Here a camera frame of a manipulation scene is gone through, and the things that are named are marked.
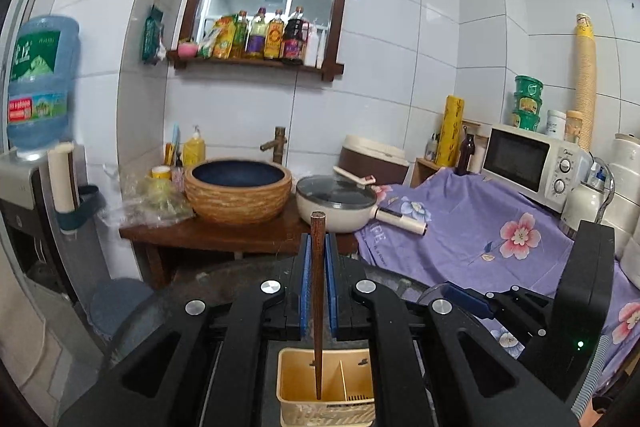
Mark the brown white rice cooker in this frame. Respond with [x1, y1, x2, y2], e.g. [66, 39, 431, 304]
[339, 135, 410, 188]

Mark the cream frying pan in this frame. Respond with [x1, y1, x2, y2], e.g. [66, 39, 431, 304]
[296, 175, 429, 248]

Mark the white jar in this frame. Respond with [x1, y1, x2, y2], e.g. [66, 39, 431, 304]
[546, 109, 567, 138]

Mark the white rice paddle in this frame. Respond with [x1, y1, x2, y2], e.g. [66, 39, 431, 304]
[333, 165, 377, 188]

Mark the brown wooden chopstick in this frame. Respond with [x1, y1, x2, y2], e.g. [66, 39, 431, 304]
[310, 211, 326, 400]

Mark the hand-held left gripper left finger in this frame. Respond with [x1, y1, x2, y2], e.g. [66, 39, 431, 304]
[57, 232, 313, 427]

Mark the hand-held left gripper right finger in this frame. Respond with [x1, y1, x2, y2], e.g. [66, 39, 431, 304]
[325, 233, 581, 427]

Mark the yellow seasoning pouch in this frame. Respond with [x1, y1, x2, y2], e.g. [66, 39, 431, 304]
[197, 17, 236, 59]

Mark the yellow soap bottle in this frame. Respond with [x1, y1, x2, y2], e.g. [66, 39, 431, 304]
[182, 125, 206, 168]

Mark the white water dispenser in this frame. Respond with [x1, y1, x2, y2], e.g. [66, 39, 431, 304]
[0, 142, 108, 303]

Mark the purple floral cloth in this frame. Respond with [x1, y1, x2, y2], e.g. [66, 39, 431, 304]
[354, 167, 640, 388]

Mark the dark soy sauce bottle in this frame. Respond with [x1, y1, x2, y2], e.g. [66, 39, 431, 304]
[281, 7, 307, 65]

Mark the green packet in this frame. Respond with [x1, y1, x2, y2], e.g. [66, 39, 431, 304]
[141, 4, 167, 65]

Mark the teal wall holder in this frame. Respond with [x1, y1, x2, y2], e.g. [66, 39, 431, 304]
[55, 186, 108, 233]

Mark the wooden box shelf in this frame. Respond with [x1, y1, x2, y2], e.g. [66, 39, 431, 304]
[410, 122, 493, 188]

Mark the brown glass bottle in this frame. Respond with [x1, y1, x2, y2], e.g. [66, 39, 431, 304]
[455, 127, 477, 176]

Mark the clear plastic bag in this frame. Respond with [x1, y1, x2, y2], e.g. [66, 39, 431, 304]
[97, 162, 196, 228]

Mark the bronze faucet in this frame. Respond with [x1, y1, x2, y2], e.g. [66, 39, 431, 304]
[260, 126, 290, 165]

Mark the blue water jug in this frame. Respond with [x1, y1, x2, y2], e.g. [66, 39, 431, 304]
[7, 14, 81, 160]

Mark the wooden washstand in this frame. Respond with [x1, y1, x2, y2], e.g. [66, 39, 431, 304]
[119, 207, 361, 288]

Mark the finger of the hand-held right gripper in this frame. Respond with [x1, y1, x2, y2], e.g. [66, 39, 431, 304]
[500, 313, 551, 347]
[442, 283, 553, 323]

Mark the white kettle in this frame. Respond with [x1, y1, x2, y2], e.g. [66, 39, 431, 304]
[560, 157, 616, 238]

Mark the orange label bottle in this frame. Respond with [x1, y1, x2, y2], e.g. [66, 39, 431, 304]
[263, 10, 285, 60]

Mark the white plastic bottle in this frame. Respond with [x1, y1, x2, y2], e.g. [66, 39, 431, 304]
[304, 24, 321, 68]

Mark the tall paper cup stack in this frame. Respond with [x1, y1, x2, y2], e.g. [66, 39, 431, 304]
[573, 13, 598, 151]

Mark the beige plastic utensil holder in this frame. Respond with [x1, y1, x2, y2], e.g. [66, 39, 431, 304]
[276, 347, 377, 427]

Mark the purple label bottle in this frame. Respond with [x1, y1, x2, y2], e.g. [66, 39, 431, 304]
[245, 8, 267, 59]

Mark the wooden framed mirror shelf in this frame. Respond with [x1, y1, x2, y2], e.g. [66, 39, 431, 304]
[166, 0, 357, 82]

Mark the glass pan lid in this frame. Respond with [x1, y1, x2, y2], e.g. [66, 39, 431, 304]
[297, 175, 378, 210]

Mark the yellow wrap roll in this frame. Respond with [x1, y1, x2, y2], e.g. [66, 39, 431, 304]
[436, 95, 465, 168]

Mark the green label oil bottle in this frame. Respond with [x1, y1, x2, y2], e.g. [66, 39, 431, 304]
[230, 11, 249, 59]

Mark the white microwave oven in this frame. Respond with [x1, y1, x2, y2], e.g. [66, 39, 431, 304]
[481, 123, 593, 214]

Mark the grey corrugated hose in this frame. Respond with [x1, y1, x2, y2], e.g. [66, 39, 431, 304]
[572, 334, 612, 418]

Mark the ribbed brown wash basin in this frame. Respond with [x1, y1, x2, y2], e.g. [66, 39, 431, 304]
[183, 158, 293, 226]

